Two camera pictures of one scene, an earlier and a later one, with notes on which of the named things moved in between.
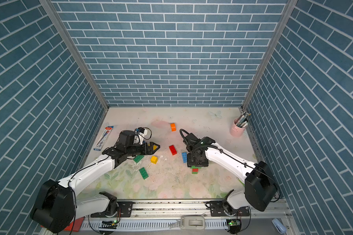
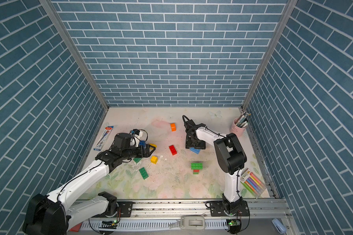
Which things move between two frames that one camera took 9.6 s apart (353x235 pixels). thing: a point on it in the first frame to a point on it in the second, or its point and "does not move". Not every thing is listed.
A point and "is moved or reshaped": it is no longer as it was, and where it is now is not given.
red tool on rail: x=77 y=223 does not move
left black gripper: x=150 y=151 does not move
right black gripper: x=189 y=161 to x=188 y=144
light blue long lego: x=184 y=155 is moved or reshaped
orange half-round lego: x=173 y=127 does not move
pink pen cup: x=236 y=130 does not move
